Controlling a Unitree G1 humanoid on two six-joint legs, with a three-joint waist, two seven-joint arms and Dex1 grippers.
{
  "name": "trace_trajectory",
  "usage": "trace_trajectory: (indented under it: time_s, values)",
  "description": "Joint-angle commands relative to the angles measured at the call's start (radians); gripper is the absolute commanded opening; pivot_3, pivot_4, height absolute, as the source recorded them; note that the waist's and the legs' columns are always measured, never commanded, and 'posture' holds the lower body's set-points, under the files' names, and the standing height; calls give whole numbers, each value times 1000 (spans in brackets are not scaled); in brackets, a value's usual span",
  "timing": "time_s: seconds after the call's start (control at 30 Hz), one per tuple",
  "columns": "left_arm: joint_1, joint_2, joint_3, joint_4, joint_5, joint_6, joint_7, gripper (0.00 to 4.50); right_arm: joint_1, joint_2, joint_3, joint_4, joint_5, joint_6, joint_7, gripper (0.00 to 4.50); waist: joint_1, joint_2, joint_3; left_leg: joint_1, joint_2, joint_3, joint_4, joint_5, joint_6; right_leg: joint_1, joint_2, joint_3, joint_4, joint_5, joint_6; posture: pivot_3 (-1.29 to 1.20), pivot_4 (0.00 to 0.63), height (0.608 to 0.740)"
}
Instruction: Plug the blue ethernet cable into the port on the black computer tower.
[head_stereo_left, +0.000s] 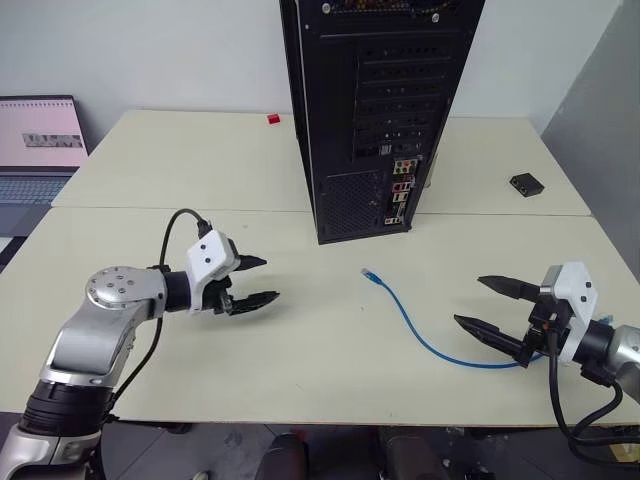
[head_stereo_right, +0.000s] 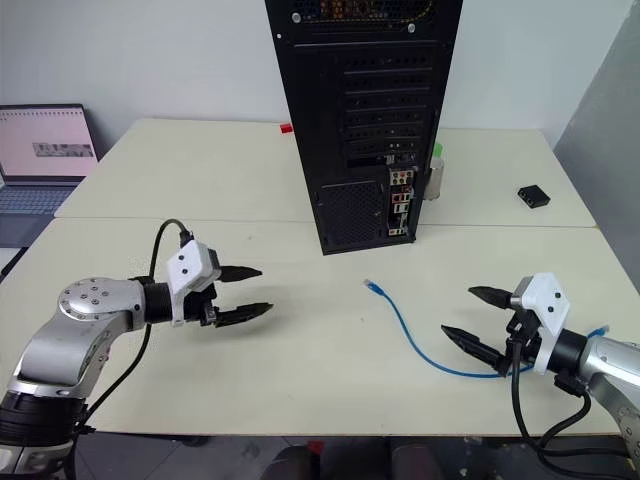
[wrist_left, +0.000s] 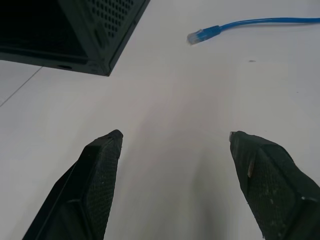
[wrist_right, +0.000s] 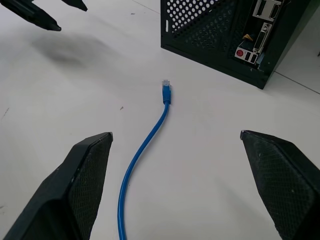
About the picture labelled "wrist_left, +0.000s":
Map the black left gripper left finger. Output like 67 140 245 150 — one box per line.
21 129 124 240

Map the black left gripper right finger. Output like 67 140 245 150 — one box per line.
228 130 320 240

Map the black computer case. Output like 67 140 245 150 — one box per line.
0 0 151 77

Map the blue ethernet cable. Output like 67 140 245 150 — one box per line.
186 16 320 46

